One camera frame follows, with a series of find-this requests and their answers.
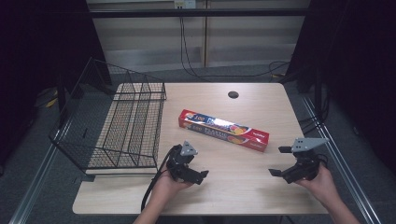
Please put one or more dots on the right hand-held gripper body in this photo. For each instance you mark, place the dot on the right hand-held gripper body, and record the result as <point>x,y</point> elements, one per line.
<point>303,168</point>

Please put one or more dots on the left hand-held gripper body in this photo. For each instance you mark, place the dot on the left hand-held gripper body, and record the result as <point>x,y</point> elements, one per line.
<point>179,166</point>

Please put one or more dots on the person's left hand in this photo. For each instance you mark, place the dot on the person's left hand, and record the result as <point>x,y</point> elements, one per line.
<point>165,186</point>

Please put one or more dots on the person's right hand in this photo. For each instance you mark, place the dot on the person's right hand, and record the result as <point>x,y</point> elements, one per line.
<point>322,185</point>

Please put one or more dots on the red plastic wrap box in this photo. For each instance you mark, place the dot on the red plastic wrap box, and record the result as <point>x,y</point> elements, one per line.
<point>224,130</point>

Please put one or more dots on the dark curtain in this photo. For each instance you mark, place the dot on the dark curtain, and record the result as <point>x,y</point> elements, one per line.
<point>358,62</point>
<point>37,62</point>

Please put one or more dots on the yellow object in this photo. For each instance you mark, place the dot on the yellow object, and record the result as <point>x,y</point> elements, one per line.
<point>51,101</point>

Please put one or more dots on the black horizontal bar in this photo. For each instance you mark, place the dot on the black horizontal bar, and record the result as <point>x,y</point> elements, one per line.
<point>199,12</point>

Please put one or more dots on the aluminium frame rail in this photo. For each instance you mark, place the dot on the aluminium frame rail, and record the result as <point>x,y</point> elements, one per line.
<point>34,186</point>
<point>345,168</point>

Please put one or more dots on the white wall outlet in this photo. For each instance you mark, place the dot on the white wall outlet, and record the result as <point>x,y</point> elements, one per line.
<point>185,3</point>

